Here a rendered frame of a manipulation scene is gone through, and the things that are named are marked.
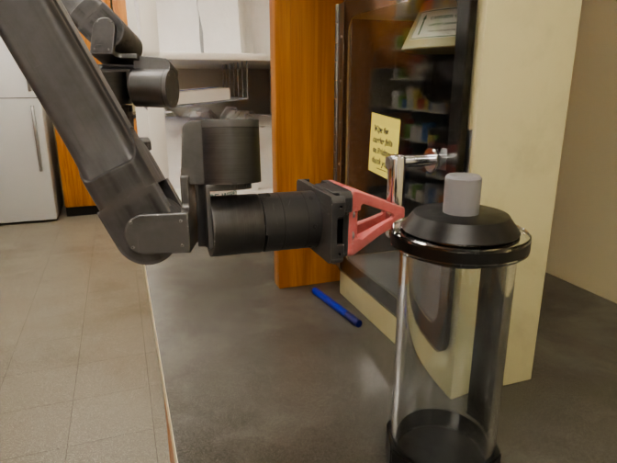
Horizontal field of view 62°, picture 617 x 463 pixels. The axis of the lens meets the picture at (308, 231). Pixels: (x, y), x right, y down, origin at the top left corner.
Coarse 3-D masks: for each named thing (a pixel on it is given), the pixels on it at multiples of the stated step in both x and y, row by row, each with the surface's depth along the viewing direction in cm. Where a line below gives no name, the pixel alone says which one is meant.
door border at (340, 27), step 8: (336, 24) 74; (336, 32) 74; (336, 40) 75; (336, 64) 76; (472, 64) 48; (336, 72) 76; (336, 104) 77; (336, 112) 77; (336, 136) 78; (336, 144) 79; (464, 160) 51; (336, 168) 80; (336, 176) 80; (336, 264) 84
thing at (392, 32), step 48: (384, 0) 61; (432, 0) 52; (384, 48) 62; (432, 48) 53; (384, 96) 63; (432, 96) 54; (432, 144) 54; (384, 192) 66; (432, 192) 55; (384, 240) 67; (384, 288) 68
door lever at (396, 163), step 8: (424, 152) 56; (432, 152) 54; (392, 160) 53; (400, 160) 53; (408, 160) 53; (416, 160) 54; (424, 160) 54; (432, 160) 54; (392, 168) 53; (400, 168) 53; (432, 168) 54; (392, 176) 53; (400, 176) 53; (392, 184) 53; (400, 184) 53; (392, 192) 54; (400, 192) 54; (392, 200) 54; (400, 200) 54
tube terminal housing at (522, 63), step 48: (480, 0) 47; (528, 0) 48; (576, 0) 50; (480, 48) 48; (528, 48) 49; (480, 96) 49; (528, 96) 51; (480, 144) 50; (528, 144) 52; (528, 192) 54; (528, 288) 57; (528, 336) 59
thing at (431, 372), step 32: (416, 256) 38; (416, 288) 40; (448, 288) 38; (480, 288) 38; (512, 288) 40; (416, 320) 41; (448, 320) 39; (480, 320) 39; (416, 352) 41; (448, 352) 40; (480, 352) 40; (416, 384) 42; (448, 384) 40; (480, 384) 40; (416, 416) 43; (448, 416) 41; (480, 416) 41; (416, 448) 43; (448, 448) 42; (480, 448) 42
